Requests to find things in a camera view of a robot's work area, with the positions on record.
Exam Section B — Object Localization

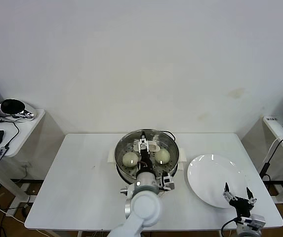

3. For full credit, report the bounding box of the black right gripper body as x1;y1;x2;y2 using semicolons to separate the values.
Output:
229;197;253;218

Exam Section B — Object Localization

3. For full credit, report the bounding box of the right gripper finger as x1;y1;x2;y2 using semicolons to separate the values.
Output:
246;187;257;205
222;182;236;203

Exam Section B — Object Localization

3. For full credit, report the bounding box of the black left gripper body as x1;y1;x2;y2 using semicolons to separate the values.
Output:
138;150;154;171

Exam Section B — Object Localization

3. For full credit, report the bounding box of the white steamed baozi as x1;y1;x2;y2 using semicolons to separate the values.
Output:
154;149;171;165
122;152;139;168

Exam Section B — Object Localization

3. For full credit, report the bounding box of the glass lid cream handle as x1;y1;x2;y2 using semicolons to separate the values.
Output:
114;128;180;175

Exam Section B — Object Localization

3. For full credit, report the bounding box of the stainless steel steamer basket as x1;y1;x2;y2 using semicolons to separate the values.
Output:
114;128;180;185

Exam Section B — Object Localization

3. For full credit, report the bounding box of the white round plate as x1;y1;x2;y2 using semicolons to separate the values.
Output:
187;154;250;209

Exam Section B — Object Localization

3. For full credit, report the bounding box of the black power adapter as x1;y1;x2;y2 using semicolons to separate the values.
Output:
259;161;272;177

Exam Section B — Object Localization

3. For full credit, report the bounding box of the white side table with mouse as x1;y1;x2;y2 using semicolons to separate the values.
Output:
0;108;65;200

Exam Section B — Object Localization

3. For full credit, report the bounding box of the chrome round device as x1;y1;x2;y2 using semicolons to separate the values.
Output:
0;98;37;120

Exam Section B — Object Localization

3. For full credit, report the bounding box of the small grey usb adapter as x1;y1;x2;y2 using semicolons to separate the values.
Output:
0;145;10;161

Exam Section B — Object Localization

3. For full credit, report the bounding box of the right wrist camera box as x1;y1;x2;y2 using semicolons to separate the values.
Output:
244;213;267;232

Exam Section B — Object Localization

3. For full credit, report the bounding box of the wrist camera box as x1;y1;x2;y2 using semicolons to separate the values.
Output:
160;172;176;191
244;213;267;232

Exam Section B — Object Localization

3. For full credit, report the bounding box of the black pot power cable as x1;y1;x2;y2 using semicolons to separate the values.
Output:
161;130;176;142

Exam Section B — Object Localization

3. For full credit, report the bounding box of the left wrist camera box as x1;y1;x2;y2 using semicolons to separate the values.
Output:
160;172;176;191

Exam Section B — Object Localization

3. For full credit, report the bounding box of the black hanging cable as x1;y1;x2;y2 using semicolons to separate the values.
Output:
266;137;283;164

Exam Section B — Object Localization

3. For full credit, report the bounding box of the black desk cable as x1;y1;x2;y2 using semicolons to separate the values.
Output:
0;116;27;149

